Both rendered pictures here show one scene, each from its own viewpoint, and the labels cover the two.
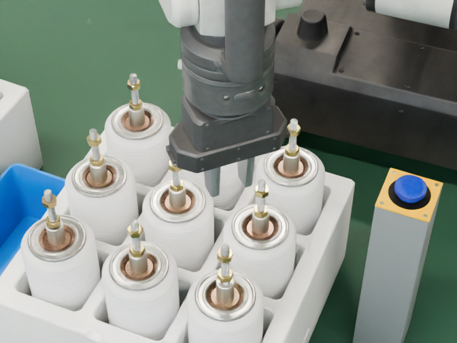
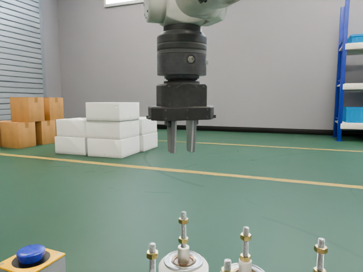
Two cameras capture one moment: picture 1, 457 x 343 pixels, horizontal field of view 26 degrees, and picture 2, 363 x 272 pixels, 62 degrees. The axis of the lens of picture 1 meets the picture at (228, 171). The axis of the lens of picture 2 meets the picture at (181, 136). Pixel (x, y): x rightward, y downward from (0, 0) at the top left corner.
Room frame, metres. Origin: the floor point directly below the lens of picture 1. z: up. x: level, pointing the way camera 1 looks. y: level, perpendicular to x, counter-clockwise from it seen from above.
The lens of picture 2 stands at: (1.27, 0.02, 0.56)
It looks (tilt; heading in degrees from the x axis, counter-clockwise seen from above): 7 degrees down; 182
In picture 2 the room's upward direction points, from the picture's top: straight up
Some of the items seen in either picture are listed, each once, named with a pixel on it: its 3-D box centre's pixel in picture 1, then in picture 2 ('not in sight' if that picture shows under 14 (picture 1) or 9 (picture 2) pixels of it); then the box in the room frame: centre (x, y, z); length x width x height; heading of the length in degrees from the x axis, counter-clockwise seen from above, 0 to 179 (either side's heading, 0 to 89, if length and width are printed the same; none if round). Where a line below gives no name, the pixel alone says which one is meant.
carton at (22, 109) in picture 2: not in sight; (27, 109); (-2.46, -2.01, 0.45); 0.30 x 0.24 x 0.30; 72
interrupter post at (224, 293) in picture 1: (225, 289); (183, 254); (0.72, 0.00, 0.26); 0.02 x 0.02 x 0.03
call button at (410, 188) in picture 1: (410, 190); (31, 255); (0.83, -0.23, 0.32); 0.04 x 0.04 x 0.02
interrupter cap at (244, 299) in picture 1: (225, 295); (183, 260); (0.72, 0.00, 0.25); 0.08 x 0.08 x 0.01
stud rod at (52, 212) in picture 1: (51, 211); (320, 261); (0.81, 0.22, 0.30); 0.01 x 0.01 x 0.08
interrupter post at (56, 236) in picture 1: (56, 232); not in sight; (0.81, 0.22, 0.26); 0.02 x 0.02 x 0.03
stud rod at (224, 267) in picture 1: (225, 265); (183, 231); (0.72, 0.00, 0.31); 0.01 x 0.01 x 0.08
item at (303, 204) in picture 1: (288, 209); not in sight; (0.94, -0.09, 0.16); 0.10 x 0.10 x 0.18
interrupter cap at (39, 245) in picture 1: (56, 239); not in sight; (0.81, 0.22, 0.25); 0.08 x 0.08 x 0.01
